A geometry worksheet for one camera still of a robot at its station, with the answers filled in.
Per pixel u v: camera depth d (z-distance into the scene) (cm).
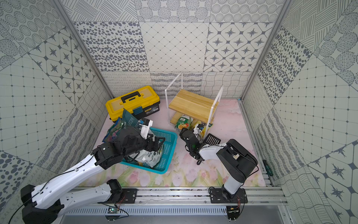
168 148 92
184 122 95
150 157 78
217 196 73
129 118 76
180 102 91
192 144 70
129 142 51
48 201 40
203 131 83
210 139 95
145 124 60
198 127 82
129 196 73
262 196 75
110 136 76
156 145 61
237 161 46
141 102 96
